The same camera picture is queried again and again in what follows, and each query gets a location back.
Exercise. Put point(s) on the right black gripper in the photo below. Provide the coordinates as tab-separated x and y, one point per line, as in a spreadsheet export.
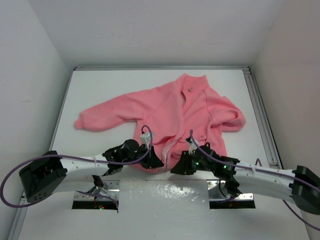
182	166

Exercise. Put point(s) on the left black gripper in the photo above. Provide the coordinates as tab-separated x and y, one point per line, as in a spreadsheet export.
152	160

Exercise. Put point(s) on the pink fleece jacket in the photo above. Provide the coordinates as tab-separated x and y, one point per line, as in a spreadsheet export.
174	111

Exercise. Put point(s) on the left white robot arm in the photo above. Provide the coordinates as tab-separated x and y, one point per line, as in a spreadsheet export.
54	173

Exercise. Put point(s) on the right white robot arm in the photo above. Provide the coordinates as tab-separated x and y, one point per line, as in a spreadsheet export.
299	186

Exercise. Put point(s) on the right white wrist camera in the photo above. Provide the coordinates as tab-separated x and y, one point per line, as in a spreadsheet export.
193	145

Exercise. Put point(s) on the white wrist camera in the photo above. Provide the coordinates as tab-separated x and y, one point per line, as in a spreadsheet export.
193	145
145	138

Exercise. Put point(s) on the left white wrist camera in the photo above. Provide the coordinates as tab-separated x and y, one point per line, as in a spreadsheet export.
145	138

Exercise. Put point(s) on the shiny metal base plate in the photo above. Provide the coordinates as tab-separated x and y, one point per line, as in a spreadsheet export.
214	190

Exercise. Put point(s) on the aluminium frame rail right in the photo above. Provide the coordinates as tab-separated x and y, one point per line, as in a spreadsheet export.
269	144

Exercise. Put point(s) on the aluminium frame rail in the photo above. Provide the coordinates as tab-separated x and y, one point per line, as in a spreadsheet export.
161	67
269	144
32	123

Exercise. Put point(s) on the aluminium frame rail back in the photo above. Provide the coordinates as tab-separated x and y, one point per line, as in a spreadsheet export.
161	67

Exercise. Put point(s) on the aluminium frame rail left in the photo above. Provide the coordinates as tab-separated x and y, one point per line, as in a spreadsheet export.
32	123

